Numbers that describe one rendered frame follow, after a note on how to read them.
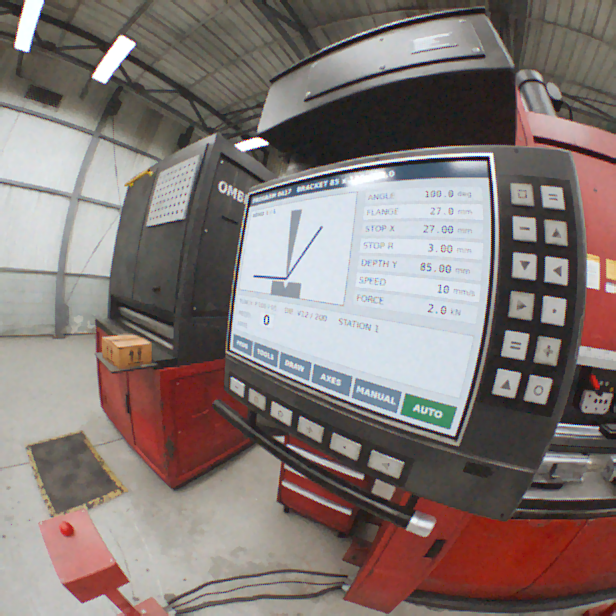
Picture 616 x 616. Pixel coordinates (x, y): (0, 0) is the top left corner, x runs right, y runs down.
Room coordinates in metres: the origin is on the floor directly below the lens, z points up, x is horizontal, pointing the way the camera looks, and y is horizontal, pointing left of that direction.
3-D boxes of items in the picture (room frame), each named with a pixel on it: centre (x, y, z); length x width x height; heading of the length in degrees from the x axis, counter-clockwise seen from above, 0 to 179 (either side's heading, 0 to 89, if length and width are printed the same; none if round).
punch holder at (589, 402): (0.43, -1.07, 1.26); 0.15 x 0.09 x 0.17; 61
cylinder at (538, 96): (0.60, -1.04, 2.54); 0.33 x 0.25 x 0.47; 61
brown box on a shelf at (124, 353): (0.99, 0.89, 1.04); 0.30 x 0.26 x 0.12; 63
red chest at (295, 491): (1.26, -0.30, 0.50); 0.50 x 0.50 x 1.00; 61
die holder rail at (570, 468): (0.50, -0.97, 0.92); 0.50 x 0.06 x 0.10; 61
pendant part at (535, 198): (0.30, -0.08, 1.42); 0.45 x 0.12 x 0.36; 51
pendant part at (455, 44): (0.39, -0.10, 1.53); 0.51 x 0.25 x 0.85; 51
